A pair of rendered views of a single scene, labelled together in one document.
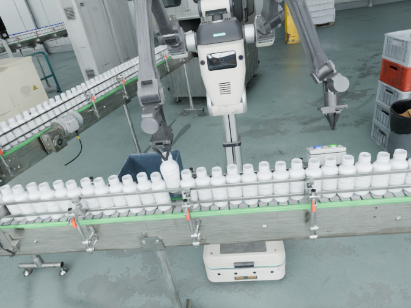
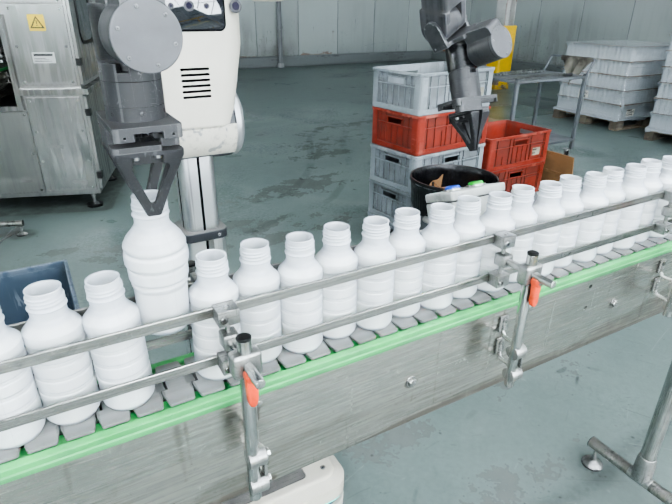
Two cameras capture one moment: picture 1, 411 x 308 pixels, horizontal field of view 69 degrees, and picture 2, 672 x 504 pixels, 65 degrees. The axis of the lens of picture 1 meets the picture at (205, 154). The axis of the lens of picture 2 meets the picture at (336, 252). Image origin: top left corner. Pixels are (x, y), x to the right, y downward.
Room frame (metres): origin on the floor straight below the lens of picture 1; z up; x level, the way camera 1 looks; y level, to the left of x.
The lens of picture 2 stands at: (0.42, 0.32, 1.44)
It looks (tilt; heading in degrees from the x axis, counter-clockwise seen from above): 25 degrees down; 322
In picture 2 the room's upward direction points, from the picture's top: 1 degrees clockwise
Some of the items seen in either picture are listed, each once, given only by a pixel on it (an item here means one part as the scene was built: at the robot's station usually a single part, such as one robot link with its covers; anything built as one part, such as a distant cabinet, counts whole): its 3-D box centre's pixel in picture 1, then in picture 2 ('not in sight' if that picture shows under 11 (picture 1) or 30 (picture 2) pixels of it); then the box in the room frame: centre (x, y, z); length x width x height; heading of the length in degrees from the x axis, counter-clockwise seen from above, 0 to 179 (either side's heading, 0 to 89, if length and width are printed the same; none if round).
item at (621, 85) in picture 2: not in sight; (620, 82); (3.90, -7.32, 0.50); 1.23 x 1.05 x 1.00; 80
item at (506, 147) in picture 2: not in sight; (497, 144); (2.60, -2.84, 0.55); 0.61 x 0.41 x 0.22; 84
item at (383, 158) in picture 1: (380, 173); (586, 216); (0.85, -0.62, 1.08); 0.06 x 0.06 x 0.17
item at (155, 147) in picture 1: (164, 148); (145, 169); (0.96, 0.15, 1.28); 0.07 x 0.07 x 0.09; 82
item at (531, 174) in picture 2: not in sight; (492, 175); (2.60, -2.83, 0.33); 0.61 x 0.41 x 0.22; 84
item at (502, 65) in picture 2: not in sight; (499, 57); (6.76, -8.55, 0.55); 0.40 x 0.40 x 1.10; 82
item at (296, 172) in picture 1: (296, 179); (463, 246); (0.90, -0.32, 1.08); 0.06 x 0.06 x 0.17
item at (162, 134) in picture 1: (159, 129); (134, 98); (0.97, 0.14, 1.35); 0.10 x 0.07 x 0.07; 172
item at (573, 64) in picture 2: not in sight; (574, 70); (3.30, -4.96, 0.85); 0.36 x 0.12 x 0.27; 172
